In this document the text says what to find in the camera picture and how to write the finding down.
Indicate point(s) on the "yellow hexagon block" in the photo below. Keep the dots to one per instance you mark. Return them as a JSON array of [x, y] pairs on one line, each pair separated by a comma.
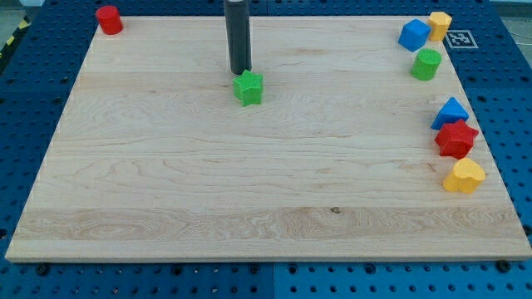
[[439, 22]]

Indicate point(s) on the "green cylinder block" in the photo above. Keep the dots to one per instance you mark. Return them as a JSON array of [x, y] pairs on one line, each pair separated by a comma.
[[426, 64]]

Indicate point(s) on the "light wooden board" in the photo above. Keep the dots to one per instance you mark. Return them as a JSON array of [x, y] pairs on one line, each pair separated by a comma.
[[155, 160]]

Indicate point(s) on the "yellow heart block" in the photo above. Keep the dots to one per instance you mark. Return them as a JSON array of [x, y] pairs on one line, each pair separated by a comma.
[[466, 176]]

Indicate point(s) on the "red cylinder block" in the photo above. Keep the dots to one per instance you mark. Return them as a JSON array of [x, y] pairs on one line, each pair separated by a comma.
[[109, 19]]

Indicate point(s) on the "red star block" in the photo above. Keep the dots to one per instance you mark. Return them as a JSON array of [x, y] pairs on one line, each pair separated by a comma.
[[456, 139]]

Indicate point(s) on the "white fiducial marker tag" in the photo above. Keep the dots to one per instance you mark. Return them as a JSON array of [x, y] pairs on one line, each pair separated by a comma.
[[460, 39]]

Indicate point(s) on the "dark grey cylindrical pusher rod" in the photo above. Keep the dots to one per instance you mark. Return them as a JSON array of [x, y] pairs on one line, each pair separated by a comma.
[[236, 14]]

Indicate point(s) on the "blue cube block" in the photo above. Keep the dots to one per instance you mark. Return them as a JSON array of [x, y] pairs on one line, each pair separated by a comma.
[[414, 35]]

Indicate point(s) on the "blue triangle block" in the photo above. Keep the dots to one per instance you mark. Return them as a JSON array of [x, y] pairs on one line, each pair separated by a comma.
[[450, 112]]

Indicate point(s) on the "green star block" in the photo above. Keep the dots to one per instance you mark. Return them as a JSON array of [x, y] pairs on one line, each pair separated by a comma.
[[248, 88]]

